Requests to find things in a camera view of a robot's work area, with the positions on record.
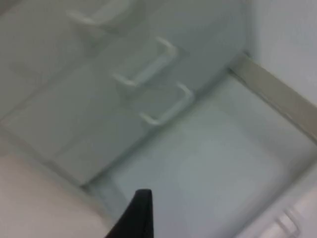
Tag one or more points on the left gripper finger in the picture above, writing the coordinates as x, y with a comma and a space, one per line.
138, 218

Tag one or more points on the grey drawer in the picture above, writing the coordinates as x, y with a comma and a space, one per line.
210, 158

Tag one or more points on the grey chest of drawers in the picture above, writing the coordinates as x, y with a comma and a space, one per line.
74, 94

